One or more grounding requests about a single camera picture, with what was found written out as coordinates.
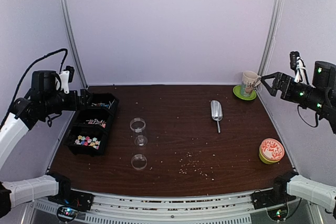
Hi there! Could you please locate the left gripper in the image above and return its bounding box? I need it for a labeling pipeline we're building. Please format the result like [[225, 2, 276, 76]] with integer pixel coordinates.
[[41, 88, 92, 115]]

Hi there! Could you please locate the black three-compartment candy bin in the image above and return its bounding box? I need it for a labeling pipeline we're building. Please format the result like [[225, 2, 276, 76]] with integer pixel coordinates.
[[64, 93, 119, 156]]

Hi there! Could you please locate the clear plastic jar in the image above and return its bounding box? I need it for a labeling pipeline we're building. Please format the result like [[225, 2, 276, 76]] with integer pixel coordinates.
[[130, 118, 148, 147]]

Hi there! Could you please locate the metal scoop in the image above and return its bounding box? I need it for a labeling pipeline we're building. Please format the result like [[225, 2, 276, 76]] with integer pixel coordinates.
[[211, 100, 223, 133]]

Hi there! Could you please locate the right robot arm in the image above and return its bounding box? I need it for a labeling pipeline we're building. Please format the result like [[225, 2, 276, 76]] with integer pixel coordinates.
[[260, 57, 335, 215]]

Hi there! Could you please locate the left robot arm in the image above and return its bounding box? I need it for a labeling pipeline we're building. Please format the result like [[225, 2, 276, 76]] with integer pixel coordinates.
[[1, 69, 92, 217]]

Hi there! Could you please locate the star candies pile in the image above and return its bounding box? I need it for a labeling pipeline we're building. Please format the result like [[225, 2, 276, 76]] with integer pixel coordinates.
[[74, 135, 100, 150]]

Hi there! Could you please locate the small round lollipops pile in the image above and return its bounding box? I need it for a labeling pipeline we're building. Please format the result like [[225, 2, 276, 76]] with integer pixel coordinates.
[[91, 100, 115, 109]]

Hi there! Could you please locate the cream patterned mug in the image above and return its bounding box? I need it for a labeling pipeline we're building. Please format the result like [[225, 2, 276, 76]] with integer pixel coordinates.
[[241, 71, 261, 89]]

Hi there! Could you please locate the swirl lollipops pile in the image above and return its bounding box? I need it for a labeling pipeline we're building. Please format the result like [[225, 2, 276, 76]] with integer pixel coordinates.
[[86, 119, 106, 128]]

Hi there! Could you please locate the green saucer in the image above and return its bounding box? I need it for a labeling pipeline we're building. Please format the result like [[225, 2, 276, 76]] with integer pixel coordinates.
[[233, 85, 257, 101]]

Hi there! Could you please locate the green bowl with red lid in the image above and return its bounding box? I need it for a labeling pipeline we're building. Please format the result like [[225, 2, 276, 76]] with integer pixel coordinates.
[[259, 138, 285, 165]]

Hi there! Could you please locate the clear jar lid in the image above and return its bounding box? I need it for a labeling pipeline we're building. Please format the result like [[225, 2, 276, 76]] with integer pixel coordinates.
[[131, 154, 148, 170]]

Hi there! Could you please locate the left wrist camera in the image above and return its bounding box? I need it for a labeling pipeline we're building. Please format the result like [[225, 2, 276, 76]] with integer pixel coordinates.
[[58, 66, 75, 94]]

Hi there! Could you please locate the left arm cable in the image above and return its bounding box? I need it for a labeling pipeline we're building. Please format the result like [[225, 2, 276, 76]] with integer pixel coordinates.
[[0, 48, 69, 127]]

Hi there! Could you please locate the right aluminium frame post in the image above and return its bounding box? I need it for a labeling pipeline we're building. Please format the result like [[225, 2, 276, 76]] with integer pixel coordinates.
[[258, 0, 284, 76]]

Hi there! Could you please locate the aluminium frame post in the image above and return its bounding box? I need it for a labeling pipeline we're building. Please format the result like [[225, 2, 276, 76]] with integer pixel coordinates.
[[60, 0, 88, 88], [258, 0, 284, 76]]

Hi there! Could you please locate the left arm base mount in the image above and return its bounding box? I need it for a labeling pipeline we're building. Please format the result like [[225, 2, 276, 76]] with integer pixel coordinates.
[[47, 173, 94, 223]]

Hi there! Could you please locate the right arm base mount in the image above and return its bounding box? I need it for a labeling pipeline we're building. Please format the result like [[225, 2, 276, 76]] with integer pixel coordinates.
[[251, 172, 302, 222]]

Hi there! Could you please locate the left aluminium frame post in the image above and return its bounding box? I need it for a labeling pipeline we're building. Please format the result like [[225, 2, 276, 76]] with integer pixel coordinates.
[[60, 0, 88, 88]]

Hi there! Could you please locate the front aluminium rail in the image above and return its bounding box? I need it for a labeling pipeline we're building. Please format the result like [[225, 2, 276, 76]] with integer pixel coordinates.
[[27, 179, 316, 224]]

